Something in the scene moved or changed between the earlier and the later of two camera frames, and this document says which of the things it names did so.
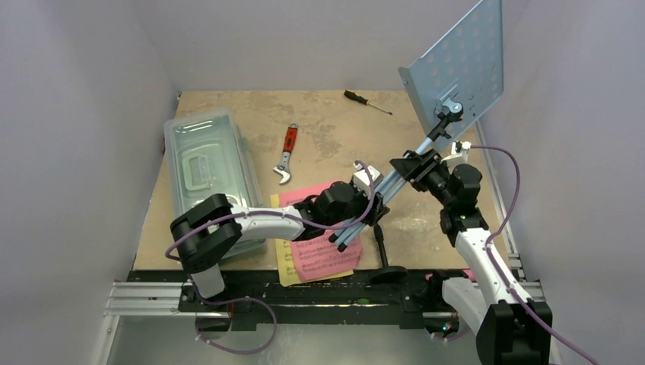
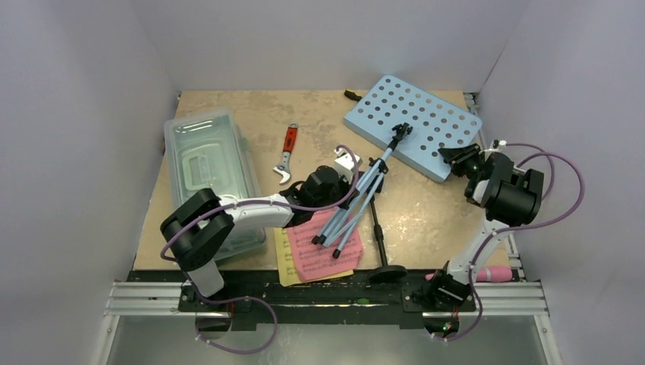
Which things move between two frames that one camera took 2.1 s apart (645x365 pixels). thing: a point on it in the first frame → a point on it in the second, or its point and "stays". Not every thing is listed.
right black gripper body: (416, 167) → (465, 160)
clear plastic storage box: (206, 155) stays
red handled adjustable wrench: (284, 167) stays
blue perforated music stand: (462, 72) → (408, 123)
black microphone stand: (388, 274) stays
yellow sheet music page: (287, 269) stays
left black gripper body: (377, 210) → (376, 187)
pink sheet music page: (315, 257) stays
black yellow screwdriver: (354, 96) stays
